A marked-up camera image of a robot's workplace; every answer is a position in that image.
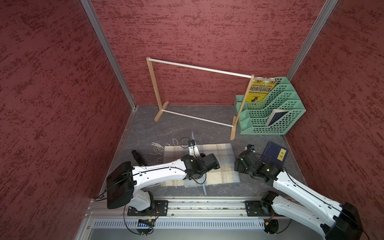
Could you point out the dark book in organizer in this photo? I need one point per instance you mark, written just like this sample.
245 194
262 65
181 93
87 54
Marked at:
275 115

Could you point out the aluminium corner profile left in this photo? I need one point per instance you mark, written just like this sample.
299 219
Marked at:
95 22

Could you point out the aluminium corner profile right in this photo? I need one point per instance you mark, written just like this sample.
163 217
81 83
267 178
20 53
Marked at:
316 28

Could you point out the green plastic file organizer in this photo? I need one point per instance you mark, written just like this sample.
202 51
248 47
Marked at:
272 107

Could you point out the blue beige plaid scarf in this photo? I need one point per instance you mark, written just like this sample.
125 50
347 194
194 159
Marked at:
223 152

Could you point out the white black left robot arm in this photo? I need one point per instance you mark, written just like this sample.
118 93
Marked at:
125 183

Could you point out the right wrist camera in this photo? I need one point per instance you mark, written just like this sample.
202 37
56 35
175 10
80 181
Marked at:
250 148

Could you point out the wooden rack with white rods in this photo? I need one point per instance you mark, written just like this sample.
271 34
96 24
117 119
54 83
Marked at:
163 106

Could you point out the dark blue book yellow label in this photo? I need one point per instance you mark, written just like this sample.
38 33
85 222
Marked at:
274 153

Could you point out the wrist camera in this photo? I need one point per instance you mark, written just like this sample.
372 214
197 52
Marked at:
191 143
250 148

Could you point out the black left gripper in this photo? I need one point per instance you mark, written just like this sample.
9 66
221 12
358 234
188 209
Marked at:
202 155

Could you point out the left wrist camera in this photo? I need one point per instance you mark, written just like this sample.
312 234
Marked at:
191 143

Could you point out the small black cylinder object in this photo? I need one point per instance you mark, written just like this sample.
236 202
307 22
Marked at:
139 159

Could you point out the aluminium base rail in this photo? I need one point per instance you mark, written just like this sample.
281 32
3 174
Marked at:
209 207

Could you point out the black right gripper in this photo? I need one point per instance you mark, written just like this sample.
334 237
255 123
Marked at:
238 165

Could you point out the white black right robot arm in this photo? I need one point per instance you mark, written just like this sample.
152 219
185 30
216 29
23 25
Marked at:
292 199

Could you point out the yellow book in organizer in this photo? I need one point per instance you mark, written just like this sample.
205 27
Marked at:
259 89

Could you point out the aluminium corner profile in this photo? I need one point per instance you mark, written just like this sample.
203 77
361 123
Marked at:
316 28
95 22

